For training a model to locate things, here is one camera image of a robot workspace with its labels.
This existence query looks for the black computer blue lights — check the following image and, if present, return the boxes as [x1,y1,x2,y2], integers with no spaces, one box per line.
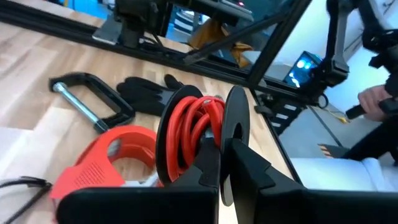
[282,50,323,88]

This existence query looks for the person's hand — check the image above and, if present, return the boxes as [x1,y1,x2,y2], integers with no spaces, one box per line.
[357,85,393,122]

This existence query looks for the brown jacket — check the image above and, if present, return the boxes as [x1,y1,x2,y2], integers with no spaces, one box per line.
[188,18,253,68]

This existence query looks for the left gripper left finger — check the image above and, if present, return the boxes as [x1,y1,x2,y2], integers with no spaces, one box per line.
[57,136,222,224]

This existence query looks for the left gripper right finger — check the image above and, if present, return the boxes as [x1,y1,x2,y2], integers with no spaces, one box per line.
[228,138,398,224]

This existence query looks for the black plastic spool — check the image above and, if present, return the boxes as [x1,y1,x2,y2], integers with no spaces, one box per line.
[155,84,251,207]

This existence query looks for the black aluminium table frame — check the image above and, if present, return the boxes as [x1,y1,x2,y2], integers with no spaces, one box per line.
[0,0,315,185]

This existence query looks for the white cushion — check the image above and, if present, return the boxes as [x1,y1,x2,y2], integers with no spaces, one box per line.
[290,157,398,192]

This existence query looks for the red tape dispenser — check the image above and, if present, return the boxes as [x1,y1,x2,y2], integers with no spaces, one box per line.
[49,124,164,200]

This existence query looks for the person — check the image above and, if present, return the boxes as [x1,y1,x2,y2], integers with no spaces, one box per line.
[317,119,398,166]

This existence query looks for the black grey work glove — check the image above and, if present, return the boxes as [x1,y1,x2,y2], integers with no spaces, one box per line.
[116,73,184,116]

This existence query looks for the black C-clamp silver screw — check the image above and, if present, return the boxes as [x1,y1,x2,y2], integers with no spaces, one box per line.
[49,72,136,134]

